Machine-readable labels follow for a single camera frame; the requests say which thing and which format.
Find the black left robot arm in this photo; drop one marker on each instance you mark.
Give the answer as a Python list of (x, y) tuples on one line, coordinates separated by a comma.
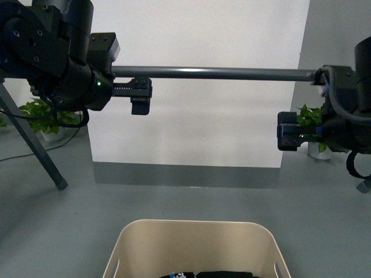
[(50, 44)]

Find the left potted green plant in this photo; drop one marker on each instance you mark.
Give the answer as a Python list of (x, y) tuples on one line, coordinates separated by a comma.
[(41, 120)]

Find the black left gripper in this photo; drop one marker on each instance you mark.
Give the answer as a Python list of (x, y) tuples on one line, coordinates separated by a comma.
[(102, 88)]

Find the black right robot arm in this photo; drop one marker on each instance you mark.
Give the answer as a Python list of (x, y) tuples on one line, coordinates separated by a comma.
[(347, 93)]

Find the beige plastic laundry hamper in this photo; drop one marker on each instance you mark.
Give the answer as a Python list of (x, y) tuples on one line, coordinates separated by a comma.
[(156, 248)]

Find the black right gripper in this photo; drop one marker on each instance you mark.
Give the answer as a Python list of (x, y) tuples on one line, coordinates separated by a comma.
[(336, 131)]

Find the grey clothes hanger rail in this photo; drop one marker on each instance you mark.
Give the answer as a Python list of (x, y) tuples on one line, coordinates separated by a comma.
[(125, 74)]

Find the black printed t-shirt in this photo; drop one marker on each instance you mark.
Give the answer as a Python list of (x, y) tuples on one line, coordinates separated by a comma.
[(213, 274)]

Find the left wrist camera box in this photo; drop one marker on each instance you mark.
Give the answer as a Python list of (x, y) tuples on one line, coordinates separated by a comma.
[(103, 45)]

